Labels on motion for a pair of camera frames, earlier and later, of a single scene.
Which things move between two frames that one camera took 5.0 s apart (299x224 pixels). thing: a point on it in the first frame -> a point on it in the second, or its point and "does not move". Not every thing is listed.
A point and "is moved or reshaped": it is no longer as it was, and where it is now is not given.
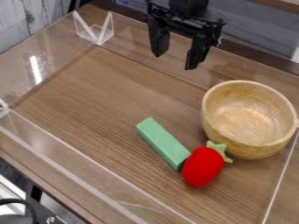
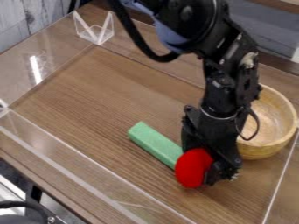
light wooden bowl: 249,116 does not move
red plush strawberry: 203,164 is moved or reshaped
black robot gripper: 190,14 -> 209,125
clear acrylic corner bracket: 93,33 does not move
